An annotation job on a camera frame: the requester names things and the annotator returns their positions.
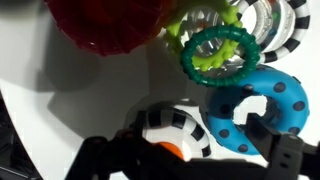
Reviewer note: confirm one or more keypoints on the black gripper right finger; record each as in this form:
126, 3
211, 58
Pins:
288, 156

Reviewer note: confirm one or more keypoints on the orange peg striped base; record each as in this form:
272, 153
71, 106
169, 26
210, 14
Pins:
177, 131

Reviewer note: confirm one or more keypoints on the green teether rings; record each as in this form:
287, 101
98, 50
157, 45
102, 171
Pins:
220, 53

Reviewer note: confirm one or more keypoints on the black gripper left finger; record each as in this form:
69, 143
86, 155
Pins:
128, 152

